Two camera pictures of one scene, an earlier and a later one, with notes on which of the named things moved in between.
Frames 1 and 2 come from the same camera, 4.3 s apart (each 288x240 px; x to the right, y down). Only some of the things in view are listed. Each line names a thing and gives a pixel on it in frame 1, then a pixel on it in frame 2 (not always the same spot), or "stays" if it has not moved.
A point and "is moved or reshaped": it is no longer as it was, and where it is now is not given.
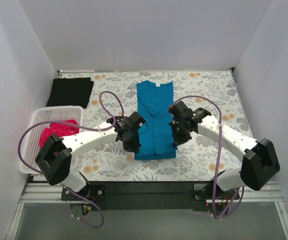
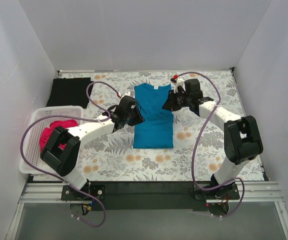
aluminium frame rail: x=49 y=192 stays
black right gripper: x=180 y=135 -> x=172 y=102
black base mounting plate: x=148 y=195 stays
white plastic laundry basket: x=31 y=142 stays
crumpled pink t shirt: x=60 y=130 stays
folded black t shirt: x=70 y=92 stays
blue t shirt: x=155 y=104 is moved or reshaped
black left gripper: x=130 y=141 -> x=136 y=116
